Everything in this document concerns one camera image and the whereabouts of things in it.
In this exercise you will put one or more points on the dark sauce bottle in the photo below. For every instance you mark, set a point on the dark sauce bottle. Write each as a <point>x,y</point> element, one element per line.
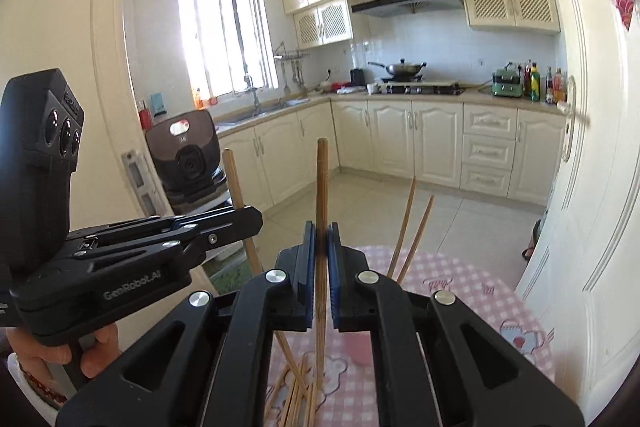
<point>548,86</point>

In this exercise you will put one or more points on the sink faucet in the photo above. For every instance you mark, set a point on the sink faucet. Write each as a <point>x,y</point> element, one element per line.
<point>252,94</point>

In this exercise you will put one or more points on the wooden chopstick four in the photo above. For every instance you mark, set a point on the wooden chopstick four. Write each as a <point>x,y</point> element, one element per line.
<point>416,241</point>

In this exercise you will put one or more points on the wooden chopstick eight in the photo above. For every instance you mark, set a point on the wooden chopstick eight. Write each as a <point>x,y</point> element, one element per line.
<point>311,402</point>

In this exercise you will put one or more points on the brown rice cooker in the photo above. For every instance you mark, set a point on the brown rice cooker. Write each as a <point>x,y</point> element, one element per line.
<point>186,154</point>

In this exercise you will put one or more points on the lower base cabinets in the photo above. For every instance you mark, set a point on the lower base cabinets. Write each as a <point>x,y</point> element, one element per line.
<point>502,149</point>

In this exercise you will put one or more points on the door strike plate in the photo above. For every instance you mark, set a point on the door strike plate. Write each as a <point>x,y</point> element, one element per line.
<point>141,180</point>

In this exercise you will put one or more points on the pink checkered tablecloth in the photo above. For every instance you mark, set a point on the pink checkered tablecloth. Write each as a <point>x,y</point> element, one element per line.
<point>465,316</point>

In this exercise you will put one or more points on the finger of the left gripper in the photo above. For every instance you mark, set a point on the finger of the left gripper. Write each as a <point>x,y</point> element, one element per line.
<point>206,231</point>

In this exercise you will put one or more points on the gas stove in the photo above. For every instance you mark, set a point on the gas stove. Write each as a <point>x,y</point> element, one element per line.
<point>413,87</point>

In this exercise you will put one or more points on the person's left hand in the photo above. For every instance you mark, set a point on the person's left hand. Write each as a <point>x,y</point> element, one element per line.
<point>32,362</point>

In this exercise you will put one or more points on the black kettle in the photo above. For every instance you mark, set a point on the black kettle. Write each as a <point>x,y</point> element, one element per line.
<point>357,77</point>

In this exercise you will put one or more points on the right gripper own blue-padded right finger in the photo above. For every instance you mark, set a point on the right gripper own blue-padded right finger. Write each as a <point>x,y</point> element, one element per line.
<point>410,336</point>

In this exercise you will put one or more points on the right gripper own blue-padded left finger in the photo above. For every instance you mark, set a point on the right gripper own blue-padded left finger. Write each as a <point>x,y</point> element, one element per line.
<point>206,363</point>

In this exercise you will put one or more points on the kitchen window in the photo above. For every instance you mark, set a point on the kitchen window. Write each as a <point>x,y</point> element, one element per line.
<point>227,48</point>

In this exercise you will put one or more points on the black range hood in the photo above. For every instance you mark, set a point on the black range hood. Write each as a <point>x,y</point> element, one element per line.
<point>392,8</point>

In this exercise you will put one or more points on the black wok with lid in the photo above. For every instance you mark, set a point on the black wok with lid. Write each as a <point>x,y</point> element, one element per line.
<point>402,69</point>

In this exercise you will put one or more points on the white kitchen door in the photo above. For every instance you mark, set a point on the white kitchen door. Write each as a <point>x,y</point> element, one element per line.
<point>582,283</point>

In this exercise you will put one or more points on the pink cylindrical cup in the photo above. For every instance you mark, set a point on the pink cylindrical cup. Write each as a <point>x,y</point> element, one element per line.
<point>358,347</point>

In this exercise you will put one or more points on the wall utensil rack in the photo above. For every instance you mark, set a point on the wall utensil rack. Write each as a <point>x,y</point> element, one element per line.
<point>290,64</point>

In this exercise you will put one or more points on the wooden chopstick three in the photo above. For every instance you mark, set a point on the wooden chopstick three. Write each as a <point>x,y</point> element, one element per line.
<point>403,229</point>

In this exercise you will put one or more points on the door handle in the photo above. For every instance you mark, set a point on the door handle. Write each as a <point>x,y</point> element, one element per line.
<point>568,109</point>

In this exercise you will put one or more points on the green bottle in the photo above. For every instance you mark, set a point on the green bottle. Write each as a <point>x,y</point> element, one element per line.
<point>534,93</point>

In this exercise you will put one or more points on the wooden chopstick five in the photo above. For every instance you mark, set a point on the wooden chopstick five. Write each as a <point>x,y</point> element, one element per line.
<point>292,364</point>

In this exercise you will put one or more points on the green electric cooker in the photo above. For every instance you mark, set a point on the green electric cooker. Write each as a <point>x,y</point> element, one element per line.
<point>506,82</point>

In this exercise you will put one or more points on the wooden chopstick seven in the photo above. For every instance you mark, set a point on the wooden chopstick seven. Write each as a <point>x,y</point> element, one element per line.
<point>290,413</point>

